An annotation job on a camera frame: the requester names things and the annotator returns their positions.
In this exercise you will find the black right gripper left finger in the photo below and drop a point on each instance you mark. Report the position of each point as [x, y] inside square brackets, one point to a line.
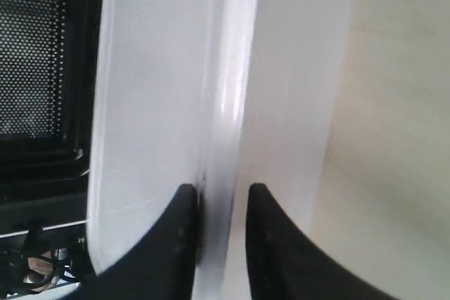
[162, 264]

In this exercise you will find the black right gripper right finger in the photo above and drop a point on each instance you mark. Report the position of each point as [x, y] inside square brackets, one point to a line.
[283, 263]

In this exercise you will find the white plastic lidded container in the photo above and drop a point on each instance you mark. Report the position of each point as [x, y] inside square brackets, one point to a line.
[220, 94]

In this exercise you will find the white microwave door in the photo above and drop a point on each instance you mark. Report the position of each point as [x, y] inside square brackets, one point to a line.
[49, 51]

